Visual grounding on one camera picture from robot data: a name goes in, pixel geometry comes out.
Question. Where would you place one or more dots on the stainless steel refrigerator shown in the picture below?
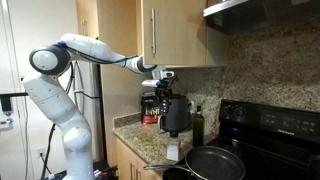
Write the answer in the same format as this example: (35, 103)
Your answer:
(90, 110)

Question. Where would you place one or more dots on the tall wooden side panel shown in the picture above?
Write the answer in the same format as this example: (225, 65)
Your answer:
(116, 93)

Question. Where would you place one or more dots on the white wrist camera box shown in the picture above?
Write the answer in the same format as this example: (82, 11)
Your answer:
(150, 83)

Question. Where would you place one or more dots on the black frying pan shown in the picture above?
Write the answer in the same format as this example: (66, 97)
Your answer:
(216, 165)

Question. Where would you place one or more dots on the red black tool pile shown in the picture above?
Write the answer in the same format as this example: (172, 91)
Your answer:
(105, 171)

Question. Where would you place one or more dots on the steel range hood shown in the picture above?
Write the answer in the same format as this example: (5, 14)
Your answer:
(250, 15)

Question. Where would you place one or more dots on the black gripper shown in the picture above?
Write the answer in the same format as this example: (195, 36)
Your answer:
(165, 90)

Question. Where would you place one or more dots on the white wall outlet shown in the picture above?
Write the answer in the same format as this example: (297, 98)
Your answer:
(40, 151)

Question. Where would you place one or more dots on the dark olive oil bottle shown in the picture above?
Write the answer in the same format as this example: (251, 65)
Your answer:
(198, 130)

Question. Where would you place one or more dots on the white salt container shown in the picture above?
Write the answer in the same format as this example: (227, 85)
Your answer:
(173, 150)

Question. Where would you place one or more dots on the wooden base cabinet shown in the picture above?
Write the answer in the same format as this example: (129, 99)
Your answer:
(123, 160)

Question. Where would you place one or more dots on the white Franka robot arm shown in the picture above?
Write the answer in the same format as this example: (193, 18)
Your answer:
(76, 133)

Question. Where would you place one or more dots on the black red whey protein bag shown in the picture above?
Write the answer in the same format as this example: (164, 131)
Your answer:
(149, 113)

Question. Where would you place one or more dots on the black clamp mount bar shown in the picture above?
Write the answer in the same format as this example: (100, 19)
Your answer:
(6, 103)

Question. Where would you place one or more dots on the black electric stove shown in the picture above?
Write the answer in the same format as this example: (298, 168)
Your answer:
(270, 133)

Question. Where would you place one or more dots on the small white wall socket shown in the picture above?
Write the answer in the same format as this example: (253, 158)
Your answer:
(191, 106)

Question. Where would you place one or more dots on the wooden wall cabinet box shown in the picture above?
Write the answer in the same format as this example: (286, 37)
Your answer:
(216, 50)

